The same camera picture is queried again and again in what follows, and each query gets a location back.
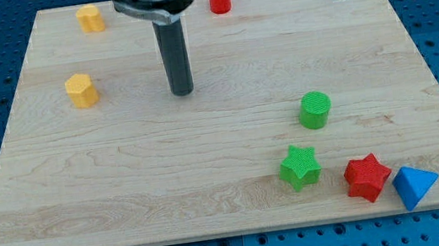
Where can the green star block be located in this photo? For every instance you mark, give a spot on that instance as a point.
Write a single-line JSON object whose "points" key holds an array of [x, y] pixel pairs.
{"points": [[300, 167]]}

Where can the red star block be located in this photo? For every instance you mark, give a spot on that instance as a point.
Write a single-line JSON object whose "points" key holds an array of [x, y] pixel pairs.
{"points": [[366, 177]]}

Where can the wooden board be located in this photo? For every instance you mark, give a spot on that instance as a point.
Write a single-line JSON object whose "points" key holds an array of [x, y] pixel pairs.
{"points": [[145, 168]]}

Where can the green cylinder block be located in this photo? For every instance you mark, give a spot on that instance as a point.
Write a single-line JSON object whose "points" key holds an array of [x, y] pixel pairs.
{"points": [[314, 110]]}

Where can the dark grey cylindrical pointer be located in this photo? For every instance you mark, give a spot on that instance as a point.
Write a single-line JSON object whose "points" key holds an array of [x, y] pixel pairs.
{"points": [[171, 43]]}

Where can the yellow hexagon block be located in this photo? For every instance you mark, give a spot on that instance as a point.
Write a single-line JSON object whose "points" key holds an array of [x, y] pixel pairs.
{"points": [[81, 90]]}

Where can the yellow heart block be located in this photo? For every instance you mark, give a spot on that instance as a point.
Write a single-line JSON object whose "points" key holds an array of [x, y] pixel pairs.
{"points": [[90, 19]]}

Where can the blue triangle block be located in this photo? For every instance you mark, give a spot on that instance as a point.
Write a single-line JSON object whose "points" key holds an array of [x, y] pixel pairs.
{"points": [[412, 184]]}

